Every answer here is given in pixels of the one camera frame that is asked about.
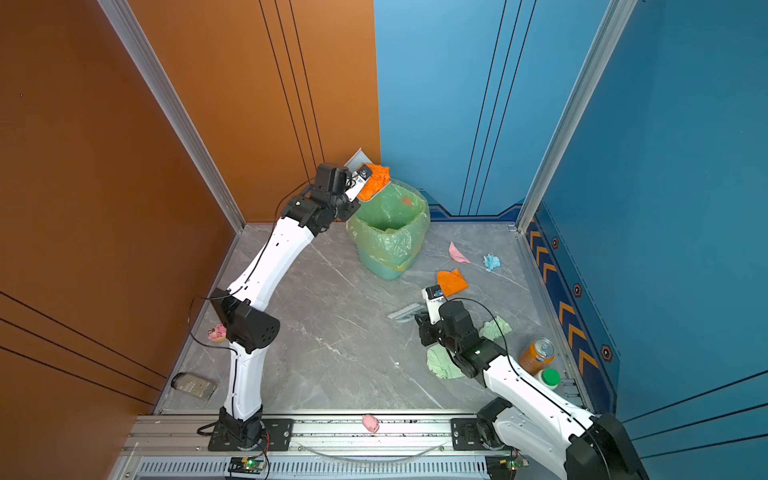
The grey-green plastic dustpan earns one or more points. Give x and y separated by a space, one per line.
357 160

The pink paper ball on rail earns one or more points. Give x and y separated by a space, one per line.
370 423

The pink toy on yellow base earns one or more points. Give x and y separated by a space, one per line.
217 334

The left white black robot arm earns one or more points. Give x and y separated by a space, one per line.
242 307

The orange paper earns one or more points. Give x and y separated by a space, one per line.
378 179
451 282

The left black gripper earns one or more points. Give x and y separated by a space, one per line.
353 207

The green trash bin with liner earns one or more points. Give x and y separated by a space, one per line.
390 229

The grey-green hand brush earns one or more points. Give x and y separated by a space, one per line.
407 313

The light blue paper scrap far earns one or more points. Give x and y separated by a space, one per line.
491 262

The circuit board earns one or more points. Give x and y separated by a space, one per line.
244 466
504 467

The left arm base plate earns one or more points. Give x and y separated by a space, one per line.
269 434

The left circuit board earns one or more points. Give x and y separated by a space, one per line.
244 466

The right circuit board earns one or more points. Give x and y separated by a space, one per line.
504 467

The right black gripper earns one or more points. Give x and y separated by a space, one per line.
425 328

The light green paper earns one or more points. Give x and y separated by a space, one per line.
439 362
495 329

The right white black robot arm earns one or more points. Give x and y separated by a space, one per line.
567 440

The white bottle green cap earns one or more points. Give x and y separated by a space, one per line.
549 377

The pink paper scrap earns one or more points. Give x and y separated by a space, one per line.
456 255

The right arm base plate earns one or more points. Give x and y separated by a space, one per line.
470 434

